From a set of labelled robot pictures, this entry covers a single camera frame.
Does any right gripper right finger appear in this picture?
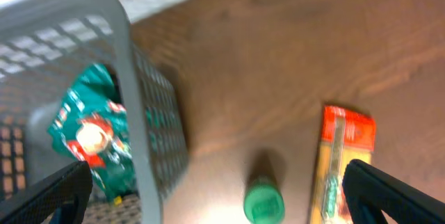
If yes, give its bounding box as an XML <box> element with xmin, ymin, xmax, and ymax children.
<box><xmin>342</xmin><ymin>159</ymin><xmax>444</xmax><ymax>224</ymax></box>

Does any grey plastic basket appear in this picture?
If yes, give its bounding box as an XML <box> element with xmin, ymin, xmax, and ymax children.
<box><xmin>1</xmin><ymin>0</ymin><xmax>188</xmax><ymax>223</ymax></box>

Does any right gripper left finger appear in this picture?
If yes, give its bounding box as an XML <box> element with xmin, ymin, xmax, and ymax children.
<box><xmin>1</xmin><ymin>161</ymin><xmax>92</xmax><ymax>224</ymax></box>

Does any orange spaghetti pack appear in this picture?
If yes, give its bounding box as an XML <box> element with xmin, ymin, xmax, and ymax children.
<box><xmin>309</xmin><ymin>105</ymin><xmax>376</xmax><ymax>224</ymax></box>

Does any green coffee bag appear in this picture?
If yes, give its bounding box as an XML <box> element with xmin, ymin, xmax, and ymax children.
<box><xmin>47</xmin><ymin>63</ymin><xmax>136</xmax><ymax>201</ymax></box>

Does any green lidded jar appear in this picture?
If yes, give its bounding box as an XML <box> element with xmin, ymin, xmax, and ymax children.
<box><xmin>243</xmin><ymin>176</ymin><xmax>285</xmax><ymax>224</ymax></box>

